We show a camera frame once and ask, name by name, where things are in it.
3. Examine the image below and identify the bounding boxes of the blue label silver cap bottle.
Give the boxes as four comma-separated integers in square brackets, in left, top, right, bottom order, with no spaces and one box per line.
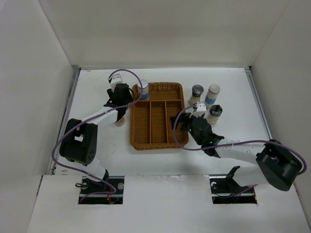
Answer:
[138,79,150,100]

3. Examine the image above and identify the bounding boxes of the black cap sugar grinder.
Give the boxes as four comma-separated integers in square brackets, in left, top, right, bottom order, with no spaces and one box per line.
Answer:
[188,84,204,105]

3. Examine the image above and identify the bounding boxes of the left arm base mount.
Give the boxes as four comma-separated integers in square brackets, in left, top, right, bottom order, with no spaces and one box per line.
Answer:
[75,170,125,205]

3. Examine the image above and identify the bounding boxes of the black knob cap jar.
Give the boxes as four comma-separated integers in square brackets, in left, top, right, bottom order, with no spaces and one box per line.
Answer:
[207,105,223,125]

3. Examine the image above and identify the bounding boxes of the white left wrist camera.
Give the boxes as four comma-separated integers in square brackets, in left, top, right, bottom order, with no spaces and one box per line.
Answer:
[108,73,122,92]

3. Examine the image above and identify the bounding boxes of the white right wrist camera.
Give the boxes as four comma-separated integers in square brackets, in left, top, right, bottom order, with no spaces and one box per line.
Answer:
[192,102,207,118]

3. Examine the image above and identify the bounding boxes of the brown wicker divided basket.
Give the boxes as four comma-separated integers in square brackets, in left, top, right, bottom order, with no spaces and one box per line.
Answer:
[130,82,189,150]

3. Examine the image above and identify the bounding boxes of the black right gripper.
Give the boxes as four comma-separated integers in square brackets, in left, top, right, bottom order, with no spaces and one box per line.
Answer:
[170,111,203,146]

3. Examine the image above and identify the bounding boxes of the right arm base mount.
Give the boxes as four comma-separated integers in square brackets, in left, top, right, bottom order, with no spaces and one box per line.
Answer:
[209,166,257,204]

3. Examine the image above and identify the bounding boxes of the pink cap spice bottle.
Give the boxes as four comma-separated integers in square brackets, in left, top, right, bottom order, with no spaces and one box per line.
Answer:
[114,117,125,127]

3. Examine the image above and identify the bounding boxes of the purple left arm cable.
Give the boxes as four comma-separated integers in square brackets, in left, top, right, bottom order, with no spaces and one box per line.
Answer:
[51,69,143,203]

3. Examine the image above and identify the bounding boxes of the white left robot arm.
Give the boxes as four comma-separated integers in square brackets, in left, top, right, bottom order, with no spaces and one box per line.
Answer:
[59,83,133,194]

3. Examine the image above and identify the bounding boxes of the tall blue label bottle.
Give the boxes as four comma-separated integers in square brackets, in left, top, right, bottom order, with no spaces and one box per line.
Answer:
[205,84,220,109]

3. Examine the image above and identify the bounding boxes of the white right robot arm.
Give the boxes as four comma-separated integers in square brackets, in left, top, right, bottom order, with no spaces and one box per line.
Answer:
[170,113,305,192]

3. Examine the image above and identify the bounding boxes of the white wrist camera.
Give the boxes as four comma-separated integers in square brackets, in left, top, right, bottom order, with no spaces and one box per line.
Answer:
[108,73,122,92]
[192,102,207,118]

